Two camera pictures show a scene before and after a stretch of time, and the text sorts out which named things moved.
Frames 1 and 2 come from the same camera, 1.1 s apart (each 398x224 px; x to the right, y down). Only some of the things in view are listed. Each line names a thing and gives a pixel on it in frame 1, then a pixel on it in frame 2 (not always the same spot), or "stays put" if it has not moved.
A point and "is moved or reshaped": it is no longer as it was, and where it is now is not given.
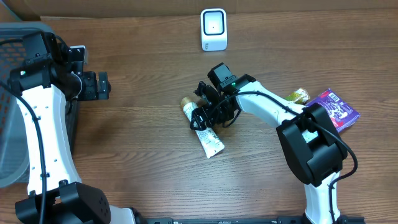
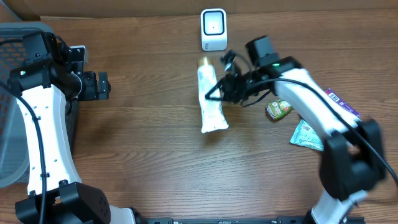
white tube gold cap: x=209 y=139 is moved or reshaped
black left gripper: x=94 y=90 stays put
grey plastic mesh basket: x=13 y=161 stays put
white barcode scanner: x=214 y=29 stays put
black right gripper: x=202 y=115 to x=233 y=93
